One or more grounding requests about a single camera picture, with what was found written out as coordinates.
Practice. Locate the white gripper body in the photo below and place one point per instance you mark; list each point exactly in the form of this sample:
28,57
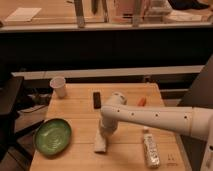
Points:
107,128

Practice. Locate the green bowl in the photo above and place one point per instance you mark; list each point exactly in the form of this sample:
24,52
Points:
52,137

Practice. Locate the orange carrot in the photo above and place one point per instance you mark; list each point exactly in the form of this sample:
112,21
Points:
142,102

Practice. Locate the white paper sheet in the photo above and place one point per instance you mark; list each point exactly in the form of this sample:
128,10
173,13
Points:
22,14

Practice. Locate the black chair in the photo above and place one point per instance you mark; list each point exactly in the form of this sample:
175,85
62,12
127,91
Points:
9,95

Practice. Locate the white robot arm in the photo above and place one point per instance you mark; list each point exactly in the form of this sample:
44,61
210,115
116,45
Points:
194,122

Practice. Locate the small black rectangular object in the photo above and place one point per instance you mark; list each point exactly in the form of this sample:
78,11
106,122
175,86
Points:
96,100

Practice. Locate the white plastic bottle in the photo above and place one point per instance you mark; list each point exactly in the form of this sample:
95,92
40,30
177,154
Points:
150,149

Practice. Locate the white paper cup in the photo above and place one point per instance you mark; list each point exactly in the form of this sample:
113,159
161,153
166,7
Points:
58,84

